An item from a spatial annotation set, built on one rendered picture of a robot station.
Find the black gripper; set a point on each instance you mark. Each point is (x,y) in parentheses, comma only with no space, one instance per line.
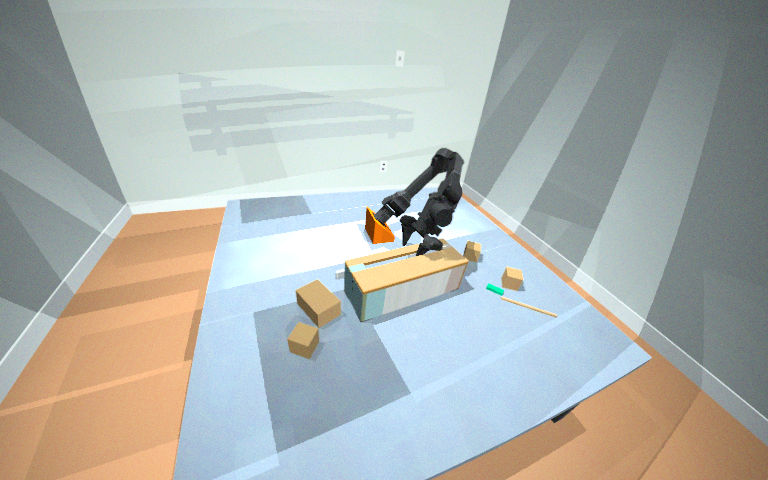
(423,226)

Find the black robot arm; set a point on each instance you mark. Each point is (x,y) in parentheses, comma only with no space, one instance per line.
(441,204)

